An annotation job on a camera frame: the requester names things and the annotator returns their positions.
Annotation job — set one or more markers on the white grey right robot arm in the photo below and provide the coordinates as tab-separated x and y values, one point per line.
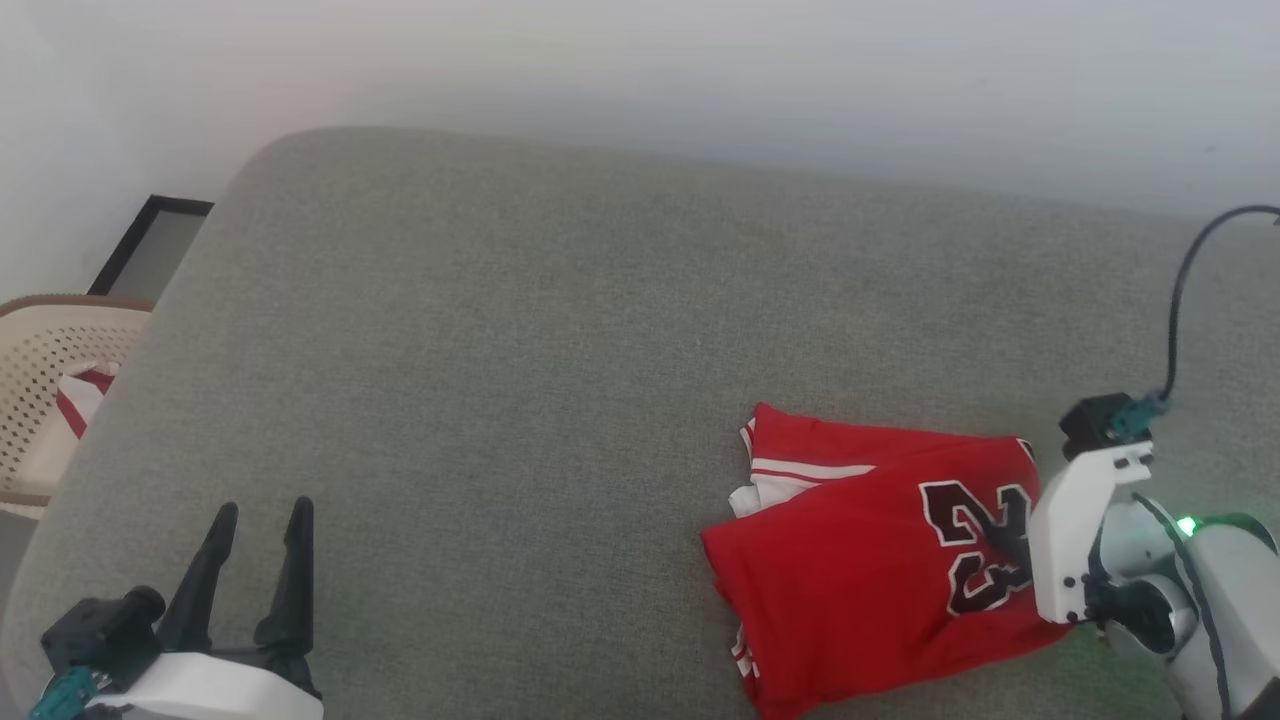
1235	600

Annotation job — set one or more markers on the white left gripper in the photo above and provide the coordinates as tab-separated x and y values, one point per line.
220	690

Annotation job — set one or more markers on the black framed panel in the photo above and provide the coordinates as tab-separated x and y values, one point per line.
155	250

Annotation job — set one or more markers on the red white striped cloth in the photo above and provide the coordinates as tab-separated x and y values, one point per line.
75	405

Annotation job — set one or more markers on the red basketball jersey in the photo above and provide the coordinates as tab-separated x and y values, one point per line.
850	560

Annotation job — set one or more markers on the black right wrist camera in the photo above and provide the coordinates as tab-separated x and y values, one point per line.
1090	425

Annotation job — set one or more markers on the beige plastic laundry basket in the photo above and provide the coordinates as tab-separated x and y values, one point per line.
40	340

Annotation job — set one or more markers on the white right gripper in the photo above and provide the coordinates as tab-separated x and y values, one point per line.
1065	540

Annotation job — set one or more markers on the grey fabric sofa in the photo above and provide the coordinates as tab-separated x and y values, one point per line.
500	350

